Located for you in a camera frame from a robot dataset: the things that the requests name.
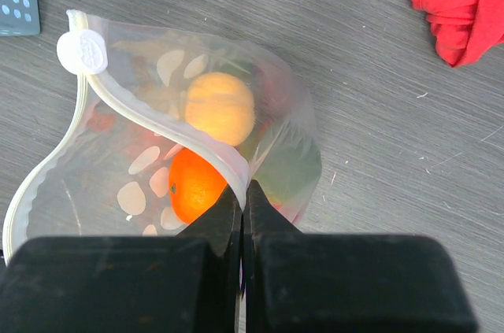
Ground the clear dotted zip bag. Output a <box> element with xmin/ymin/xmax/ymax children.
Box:
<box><xmin>2</xmin><ymin>9</ymin><xmax>317</xmax><ymax>258</ymax></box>

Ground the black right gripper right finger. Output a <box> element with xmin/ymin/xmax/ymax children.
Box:
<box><xmin>243</xmin><ymin>179</ymin><xmax>301</xmax><ymax>240</ymax></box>

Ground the green orange fruit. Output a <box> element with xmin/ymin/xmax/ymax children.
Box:
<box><xmin>217</xmin><ymin>59</ymin><xmax>262</xmax><ymax>83</ymax></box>

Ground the red apple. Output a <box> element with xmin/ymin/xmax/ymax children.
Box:
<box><xmin>272</xmin><ymin>199</ymin><xmax>309</xmax><ymax>225</ymax></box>

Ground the red cloth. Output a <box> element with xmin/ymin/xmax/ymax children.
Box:
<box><xmin>411</xmin><ymin>0</ymin><xmax>503</xmax><ymax>68</ymax></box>

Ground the yellow lemon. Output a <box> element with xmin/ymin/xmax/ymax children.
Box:
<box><xmin>184</xmin><ymin>72</ymin><xmax>255</xmax><ymax>146</ymax></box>

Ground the yellow green mango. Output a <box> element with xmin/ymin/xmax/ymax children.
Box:
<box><xmin>237</xmin><ymin>120</ymin><xmax>321</xmax><ymax>207</ymax></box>

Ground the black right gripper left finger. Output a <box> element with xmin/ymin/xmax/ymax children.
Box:
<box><xmin>176</xmin><ymin>186</ymin><xmax>241</xmax><ymax>257</ymax></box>

